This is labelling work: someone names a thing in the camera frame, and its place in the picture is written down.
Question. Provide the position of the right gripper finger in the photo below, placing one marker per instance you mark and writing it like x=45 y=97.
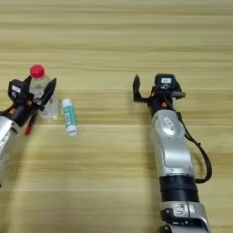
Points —
x=178 y=87
x=136 y=88

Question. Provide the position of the clear bottle with red cap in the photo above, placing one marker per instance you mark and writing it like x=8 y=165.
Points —
x=39 y=83

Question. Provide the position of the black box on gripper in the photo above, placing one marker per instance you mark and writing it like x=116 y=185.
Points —
x=18 y=91
x=165 y=82

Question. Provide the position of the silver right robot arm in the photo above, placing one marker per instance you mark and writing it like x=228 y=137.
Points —
x=173 y=145

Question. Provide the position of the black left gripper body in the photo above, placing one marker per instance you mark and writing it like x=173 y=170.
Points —
x=19 y=113

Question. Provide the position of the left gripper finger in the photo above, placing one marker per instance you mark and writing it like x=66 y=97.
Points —
x=28 y=80
x=48 y=92

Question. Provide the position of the red and black pen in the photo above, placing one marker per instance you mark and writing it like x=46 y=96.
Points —
x=29 y=126

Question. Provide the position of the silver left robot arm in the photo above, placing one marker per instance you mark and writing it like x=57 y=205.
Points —
x=7 y=145

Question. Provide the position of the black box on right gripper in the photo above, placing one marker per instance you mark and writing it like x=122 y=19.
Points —
x=165 y=82

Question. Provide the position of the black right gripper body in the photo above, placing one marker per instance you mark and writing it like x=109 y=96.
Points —
x=160 y=103

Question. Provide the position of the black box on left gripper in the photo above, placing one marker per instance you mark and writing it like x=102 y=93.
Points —
x=18 y=91

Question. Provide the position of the green and white tube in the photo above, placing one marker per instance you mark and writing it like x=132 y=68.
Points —
x=70 y=116

